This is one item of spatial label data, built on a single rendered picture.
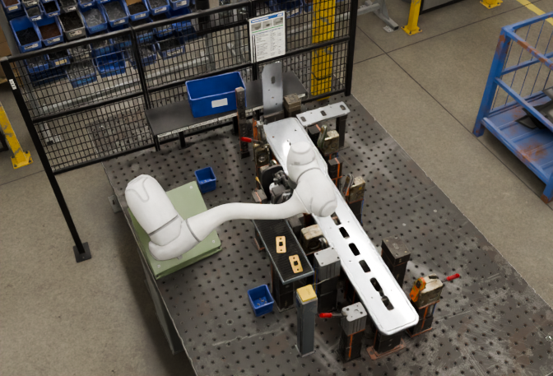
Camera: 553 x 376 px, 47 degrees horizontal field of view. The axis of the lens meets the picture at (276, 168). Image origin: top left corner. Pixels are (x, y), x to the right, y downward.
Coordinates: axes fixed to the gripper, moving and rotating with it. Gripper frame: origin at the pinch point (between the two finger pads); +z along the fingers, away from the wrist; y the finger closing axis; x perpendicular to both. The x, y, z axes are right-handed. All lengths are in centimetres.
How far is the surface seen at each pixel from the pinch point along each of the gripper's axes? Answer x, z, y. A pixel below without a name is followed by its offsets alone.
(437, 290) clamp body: -34, 26, 52
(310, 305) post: -31.3, 19.2, -3.0
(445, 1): 287, 129, 220
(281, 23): 129, 3, 26
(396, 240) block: -4, 29, 45
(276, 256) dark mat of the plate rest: -7.5, 15.9, -11.0
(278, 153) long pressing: 66, 36, 8
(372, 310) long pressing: -34, 30, 23
